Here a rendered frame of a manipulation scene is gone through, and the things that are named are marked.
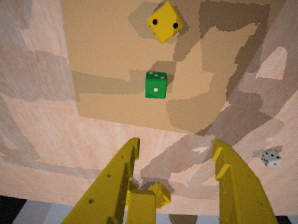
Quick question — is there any green die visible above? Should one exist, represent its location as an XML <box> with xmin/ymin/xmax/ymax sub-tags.
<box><xmin>145</xmin><ymin>72</ymin><xmax>168</xmax><ymax>99</ymax></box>

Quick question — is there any tan square mat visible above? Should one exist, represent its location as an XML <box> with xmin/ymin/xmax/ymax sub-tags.
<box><xmin>61</xmin><ymin>0</ymin><xmax>286</xmax><ymax>136</ymax></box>

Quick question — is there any white die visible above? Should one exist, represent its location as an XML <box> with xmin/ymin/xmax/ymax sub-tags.
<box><xmin>261</xmin><ymin>150</ymin><xmax>282</xmax><ymax>168</ymax></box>

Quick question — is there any yellow die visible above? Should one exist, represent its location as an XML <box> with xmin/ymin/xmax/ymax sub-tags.
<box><xmin>147</xmin><ymin>1</ymin><xmax>184</xmax><ymax>44</ymax></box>

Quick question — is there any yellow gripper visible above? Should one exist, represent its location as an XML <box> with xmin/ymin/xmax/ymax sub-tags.
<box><xmin>61</xmin><ymin>137</ymin><xmax>278</xmax><ymax>224</ymax></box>

